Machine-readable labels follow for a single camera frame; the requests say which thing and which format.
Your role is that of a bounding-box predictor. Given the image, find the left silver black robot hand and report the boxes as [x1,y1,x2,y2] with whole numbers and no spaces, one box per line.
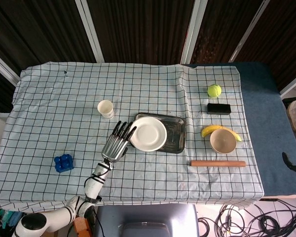
[101,120,138,163]

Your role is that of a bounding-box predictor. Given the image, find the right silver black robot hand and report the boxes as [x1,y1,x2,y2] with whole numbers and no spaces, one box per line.
[282,152,296,177]

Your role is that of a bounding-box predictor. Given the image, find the white paper plate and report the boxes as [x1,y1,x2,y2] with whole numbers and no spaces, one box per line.
[129,117,168,152]

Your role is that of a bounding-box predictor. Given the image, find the white paper cup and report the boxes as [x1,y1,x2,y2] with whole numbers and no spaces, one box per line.
[97,99,114,120]

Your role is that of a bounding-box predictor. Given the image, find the beige bowl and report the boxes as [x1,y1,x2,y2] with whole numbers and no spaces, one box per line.
[210,128,237,155]

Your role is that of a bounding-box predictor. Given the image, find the rectangular metal tray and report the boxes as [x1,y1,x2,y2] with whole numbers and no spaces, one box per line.
[132,112,187,155]

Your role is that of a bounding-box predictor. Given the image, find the checkered light blue tablecloth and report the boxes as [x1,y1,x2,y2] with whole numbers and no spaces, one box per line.
[0,61,265,213]

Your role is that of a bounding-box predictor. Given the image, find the blue table cover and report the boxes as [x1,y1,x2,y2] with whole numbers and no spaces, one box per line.
[182,61,296,197]

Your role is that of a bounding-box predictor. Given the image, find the blue building block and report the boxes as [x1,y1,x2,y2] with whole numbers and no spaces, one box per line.
[54,154,74,173]

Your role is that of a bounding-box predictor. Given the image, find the wooden rolling pin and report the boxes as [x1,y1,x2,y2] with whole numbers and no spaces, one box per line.
[190,160,247,168]

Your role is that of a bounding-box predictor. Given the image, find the orange box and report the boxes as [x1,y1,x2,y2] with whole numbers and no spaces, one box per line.
[73,214,92,237]

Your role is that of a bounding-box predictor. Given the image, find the yellow banana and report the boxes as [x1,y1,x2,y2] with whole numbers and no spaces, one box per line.
[201,125,243,143]

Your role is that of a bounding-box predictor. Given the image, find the black rectangular box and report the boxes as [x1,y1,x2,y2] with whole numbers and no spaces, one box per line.
[207,103,231,116]

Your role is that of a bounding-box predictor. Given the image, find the yellow-green tennis ball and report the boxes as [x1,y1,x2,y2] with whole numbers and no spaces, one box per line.
[207,84,222,98]

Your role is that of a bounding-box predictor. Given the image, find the dark brown curtain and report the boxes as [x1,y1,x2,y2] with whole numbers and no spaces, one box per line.
[0,0,296,113]

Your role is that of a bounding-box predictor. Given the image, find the green cloth pile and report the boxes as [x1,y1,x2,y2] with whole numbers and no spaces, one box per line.
[0,204,24,237]

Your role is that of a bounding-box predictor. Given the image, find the black floor cables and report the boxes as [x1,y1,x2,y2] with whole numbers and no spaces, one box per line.
[197,197,296,237]

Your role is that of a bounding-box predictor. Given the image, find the white frame post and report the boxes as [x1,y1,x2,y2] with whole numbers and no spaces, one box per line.
[75,0,105,63]
[279,76,296,97]
[181,0,208,65]
[228,0,271,63]
[0,48,21,86]

